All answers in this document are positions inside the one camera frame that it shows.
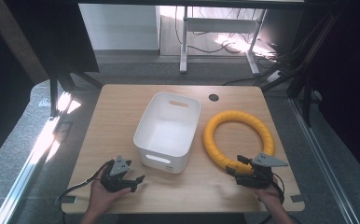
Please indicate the person's right hand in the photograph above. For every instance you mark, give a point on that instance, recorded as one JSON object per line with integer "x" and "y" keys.
{"x": 270, "y": 196}

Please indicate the black tripod stand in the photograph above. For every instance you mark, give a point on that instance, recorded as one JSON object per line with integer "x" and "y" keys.
{"x": 296, "y": 68}
{"x": 54, "y": 90}

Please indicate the white plastic basket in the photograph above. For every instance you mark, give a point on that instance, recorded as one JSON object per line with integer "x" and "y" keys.
{"x": 167, "y": 137}

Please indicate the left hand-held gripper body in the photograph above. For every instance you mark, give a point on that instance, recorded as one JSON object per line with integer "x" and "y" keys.
{"x": 116, "y": 179}

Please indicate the white metal desk frame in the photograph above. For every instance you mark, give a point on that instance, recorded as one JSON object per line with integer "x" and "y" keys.
{"x": 183, "y": 40}

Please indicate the white power strip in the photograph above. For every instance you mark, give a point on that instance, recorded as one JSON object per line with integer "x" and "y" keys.
{"x": 274, "y": 76}

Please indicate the aluminium rail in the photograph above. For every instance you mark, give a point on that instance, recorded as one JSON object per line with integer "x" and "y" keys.
{"x": 29, "y": 165}
{"x": 321, "y": 161}

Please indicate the person's left hand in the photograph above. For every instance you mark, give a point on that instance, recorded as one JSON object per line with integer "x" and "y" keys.
{"x": 102, "y": 197}

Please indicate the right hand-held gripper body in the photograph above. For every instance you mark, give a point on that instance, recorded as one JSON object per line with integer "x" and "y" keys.
{"x": 259, "y": 177}

